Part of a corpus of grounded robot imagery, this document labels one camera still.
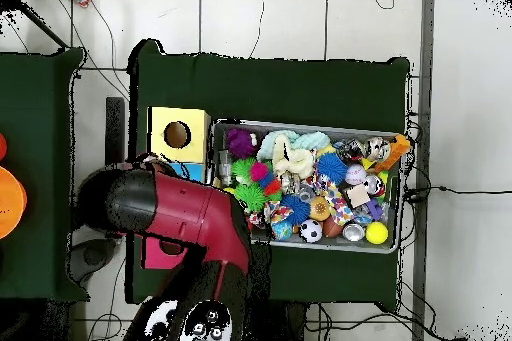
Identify yellow tennis ball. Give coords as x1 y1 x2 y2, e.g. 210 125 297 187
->
365 221 390 245

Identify black panel stand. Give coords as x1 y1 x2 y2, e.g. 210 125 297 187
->
69 96 126 240

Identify pink spiky ball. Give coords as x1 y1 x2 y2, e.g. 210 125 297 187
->
249 161 270 183

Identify purple spiky monster toy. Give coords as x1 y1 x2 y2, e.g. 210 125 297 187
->
224 128 260 161

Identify large orange round object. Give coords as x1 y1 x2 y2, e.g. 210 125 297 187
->
0 164 28 241

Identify cream fleece cloth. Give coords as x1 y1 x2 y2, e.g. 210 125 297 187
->
272 134 317 180

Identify green spiky ball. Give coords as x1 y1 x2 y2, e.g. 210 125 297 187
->
234 183 268 213

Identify metal mesh bin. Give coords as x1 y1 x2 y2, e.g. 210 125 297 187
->
209 118 402 255

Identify dark green table cloth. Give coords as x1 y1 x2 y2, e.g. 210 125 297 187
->
0 47 91 303
124 38 411 314

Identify black cable with plug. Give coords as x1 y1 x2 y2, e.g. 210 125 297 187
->
402 184 512 203

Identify grey floor cable cover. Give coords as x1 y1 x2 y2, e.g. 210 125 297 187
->
411 0 436 341

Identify large blue spiky ball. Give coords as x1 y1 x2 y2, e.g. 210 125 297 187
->
315 152 348 185

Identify black and white soccer ball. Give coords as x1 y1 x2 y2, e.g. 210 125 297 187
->
299 219 324 244

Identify white baseball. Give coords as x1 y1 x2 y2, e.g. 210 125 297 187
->
344 163 368 186

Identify wooden three-hole box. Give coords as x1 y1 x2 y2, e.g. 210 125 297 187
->
141 106 212 271

